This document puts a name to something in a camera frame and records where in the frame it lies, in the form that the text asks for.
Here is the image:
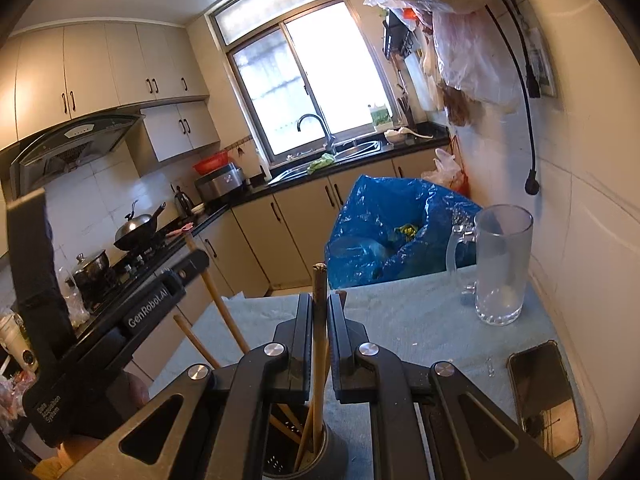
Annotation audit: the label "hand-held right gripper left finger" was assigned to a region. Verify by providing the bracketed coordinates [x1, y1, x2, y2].
[60, 292, 316, 480]

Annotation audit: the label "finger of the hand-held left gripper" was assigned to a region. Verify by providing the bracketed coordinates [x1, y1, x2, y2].
[164, 249, 210, 292]

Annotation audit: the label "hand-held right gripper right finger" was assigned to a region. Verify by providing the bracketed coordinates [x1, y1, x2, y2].
[327, 292, 576, 480]

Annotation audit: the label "bunch of wooden chopsticks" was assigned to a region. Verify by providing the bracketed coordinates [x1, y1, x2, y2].
[172, 289, 347, 466]

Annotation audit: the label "grey perforated chopstick holder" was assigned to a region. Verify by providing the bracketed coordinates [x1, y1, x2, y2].
[262, 400, 351, 480]

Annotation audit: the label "person's left hand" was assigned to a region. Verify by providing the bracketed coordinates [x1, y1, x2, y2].
[52, 372, 152, 470]

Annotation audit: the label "clear plastic bag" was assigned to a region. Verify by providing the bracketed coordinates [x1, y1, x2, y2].
[62, 280, 91, 328]

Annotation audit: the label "steel cooking pot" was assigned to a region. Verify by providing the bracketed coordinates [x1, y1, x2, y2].
[67, 249, 111, 288]

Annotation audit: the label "black gas stove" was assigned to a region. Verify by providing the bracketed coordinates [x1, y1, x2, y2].
[75, 240, 181, 311]

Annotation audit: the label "dark electric kettle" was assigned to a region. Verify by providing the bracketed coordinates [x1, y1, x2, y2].
[172, 186, 196, 217]

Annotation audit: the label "black wok with lid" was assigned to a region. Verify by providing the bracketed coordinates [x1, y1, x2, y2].
[114, 200, 168, 252]

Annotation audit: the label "light blue tablecloth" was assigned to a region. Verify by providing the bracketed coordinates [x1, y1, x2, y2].
[147, 265, 591, 480]

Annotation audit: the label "black kitchen countertop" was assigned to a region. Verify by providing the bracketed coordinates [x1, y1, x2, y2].
[65, 127, 451, 346]

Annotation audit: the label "red plastic basin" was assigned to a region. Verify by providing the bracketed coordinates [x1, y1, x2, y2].
[192, 152, 232, 173]

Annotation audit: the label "beige base cabinets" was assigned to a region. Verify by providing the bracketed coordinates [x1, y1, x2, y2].
[125, 152, 453, 376]

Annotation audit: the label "blue plastic bag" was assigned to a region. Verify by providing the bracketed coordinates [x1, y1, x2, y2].
[325, 174, 483, 291]

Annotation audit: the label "grey range hood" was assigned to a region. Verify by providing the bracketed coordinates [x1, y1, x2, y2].
[10, 112, 147, 198]

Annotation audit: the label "green cloth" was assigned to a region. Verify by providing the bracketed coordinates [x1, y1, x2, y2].
[306, 153, 336, 175]

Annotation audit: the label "frosted glass mug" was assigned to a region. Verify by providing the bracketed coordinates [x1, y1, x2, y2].
[446, 204, 535, 327]

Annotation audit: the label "dark curved faucet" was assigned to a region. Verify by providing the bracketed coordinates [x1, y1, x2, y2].
[297, 113, 337, 156]

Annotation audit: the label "steel kitchen sink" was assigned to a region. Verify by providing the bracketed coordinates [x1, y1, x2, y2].
[270, 139, 383, 183]

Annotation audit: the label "white plastic bag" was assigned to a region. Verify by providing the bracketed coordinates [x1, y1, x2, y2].
[421, 147, 468, 193]

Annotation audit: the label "black smartphone in clear case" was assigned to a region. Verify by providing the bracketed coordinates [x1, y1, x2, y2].
[506, 340, 583, 461]

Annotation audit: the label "green and white carton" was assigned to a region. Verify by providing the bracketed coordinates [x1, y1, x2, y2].
[368, 103, 393, 128]

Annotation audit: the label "kitchen window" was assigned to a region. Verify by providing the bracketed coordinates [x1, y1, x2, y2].
[209, 0, 401, 170]

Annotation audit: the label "dark utensil holder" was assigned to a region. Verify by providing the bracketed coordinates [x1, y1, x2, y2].
[395, 95, 416, 128]

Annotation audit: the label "brown dried food bag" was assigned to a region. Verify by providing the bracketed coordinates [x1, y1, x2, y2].
[442, 85, 473, 126]

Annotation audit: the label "white cutting board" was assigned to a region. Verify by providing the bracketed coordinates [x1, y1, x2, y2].
[402, 52, 441, 111]

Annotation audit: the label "translucent pinkish plastic bag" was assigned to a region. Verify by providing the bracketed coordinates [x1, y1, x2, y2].
[432, 7, 523, 111]

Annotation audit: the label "small beige wall cabinet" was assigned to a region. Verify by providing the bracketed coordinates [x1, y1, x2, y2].
[126, 100, 222, 163]

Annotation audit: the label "beige wall cabinet row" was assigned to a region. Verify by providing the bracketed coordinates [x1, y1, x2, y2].
[0, 21, 211, 151]

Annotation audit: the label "black cable with round plug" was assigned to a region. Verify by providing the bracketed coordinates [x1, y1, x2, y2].
[484, 4, 542, 196]

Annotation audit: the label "black wall rack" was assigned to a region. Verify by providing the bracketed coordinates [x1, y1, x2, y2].
[382, 10, 418, 61]

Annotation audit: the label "black cable with flat plug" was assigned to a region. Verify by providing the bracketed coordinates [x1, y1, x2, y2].
[500, 0, 543, 98]

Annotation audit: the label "white wall socket panel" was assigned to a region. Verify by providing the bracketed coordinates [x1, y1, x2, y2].
[517, 25, 557, 98]

